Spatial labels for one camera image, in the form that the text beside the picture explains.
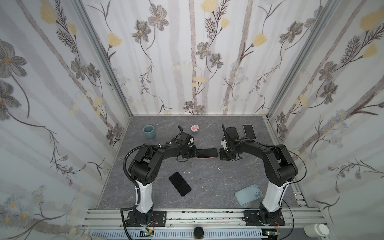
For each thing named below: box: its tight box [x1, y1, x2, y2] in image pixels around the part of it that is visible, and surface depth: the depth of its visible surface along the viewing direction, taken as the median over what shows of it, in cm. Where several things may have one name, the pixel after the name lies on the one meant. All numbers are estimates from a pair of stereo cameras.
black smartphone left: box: [169, 172, 192, 197], surface depth 88 cm
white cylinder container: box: [304, 223, 330, 238], surface depth 65 cm
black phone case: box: [226, 127, 240, 139], surface depth 113 cm
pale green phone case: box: [234, 184, 264, 207], surface depth 84 cm
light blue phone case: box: [242, 124, 257, 140], surface depth 113 cm
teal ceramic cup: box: [143, 124, 156, 139], surface depth 107 cm
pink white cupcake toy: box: [190, 124, 200, 132], surface depth 113 cm
